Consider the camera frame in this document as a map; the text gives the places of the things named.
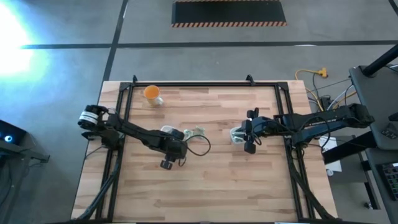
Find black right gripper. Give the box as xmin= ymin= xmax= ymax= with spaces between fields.
xmin=235 ymin=107 xmax=276 ymax=155

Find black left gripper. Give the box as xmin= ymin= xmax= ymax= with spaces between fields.
xmin=160 ymin=128 xmax=188 ymax=170

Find clear plastic bin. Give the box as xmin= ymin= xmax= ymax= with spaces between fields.
xmin=229 ymin=126 xmax=249 ymax=144
xmin=160 ymin=124 xmax=175 ymax=136

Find cream mug orange inside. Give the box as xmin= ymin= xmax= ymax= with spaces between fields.
xmin=142 ymin=85 xmax=165 ymax=106

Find black power strip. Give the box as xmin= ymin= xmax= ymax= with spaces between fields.
xmin=320 ymin=95 xmax=333 ymax=110

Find white paper sheet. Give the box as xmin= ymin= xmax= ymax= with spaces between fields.
xmin=318 ymin=136 xmax=343 ymax=173

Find black desk crossbar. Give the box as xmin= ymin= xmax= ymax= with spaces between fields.
xmin=322 ymin=130 xmax=379 ymax=165

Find black hazard-striped floor mat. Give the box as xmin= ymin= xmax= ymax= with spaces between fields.
xmin=171 ymin=0 xmax=288 ymax=28

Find small black controller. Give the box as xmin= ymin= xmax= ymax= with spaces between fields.
xmin=381 ymin=122 xmax=398 ymax=140

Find black side shelf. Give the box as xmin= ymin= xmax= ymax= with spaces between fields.
xmin=0 ymin=144 xmax=50 ymax=163

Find black pole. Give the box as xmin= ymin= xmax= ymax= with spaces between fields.
xmin=362 ymin=43 xmax=398 ymax=78

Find black keyboard coloured keys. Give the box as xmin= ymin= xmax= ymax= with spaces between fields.
xmin=377 ymin=161 xmax=398 ymax=202

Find dark grey desk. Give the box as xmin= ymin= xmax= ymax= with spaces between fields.
xmin=365 ymin=147 xmax=398 ymax=224

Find black box blue light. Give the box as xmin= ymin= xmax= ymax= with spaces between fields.
xmin=0 ymin=119 xmax=27 ymax=146

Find black looped camera cable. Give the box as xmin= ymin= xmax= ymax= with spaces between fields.
xmin=185 ymin=134 xmax=211 ymax=157
xmin=313 ymin=116 xmax=333 ymax=151

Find black aluminium table frame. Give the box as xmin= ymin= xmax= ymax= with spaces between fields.
xmin=95 ymin=74 xmax=315 ymax=222

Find black braided cable bundle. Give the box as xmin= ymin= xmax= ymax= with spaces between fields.
xmin=74 ymin=149 xmax=124 ymax=222
xmin=287 ymin=149 xmax=335 ymax=221

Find yellow extension cord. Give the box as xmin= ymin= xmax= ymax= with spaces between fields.
xmin=294 ymin=67 xmax=358 ymax=112

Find white cable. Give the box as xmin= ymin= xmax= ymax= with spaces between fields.
xmin=323 ymin=83 xmax=355 ymax=110

